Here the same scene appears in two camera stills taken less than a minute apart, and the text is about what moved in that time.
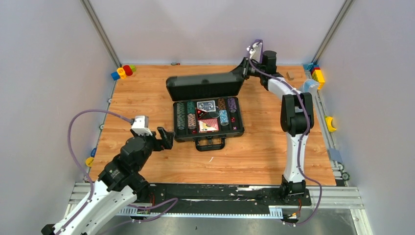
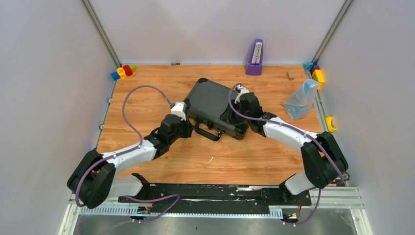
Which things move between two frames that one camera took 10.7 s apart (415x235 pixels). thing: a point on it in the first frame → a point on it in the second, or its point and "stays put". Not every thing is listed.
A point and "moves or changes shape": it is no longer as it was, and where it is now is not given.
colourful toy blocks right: (316, 72) stays put
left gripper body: (158, 141) → (187, 124)
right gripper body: (254, 72) → (234, 118)
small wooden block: (290, 75) stays put
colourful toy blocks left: (123, 72) stays put
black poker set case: (207, 108) moves or changes shape
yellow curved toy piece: (329, 120) stays put
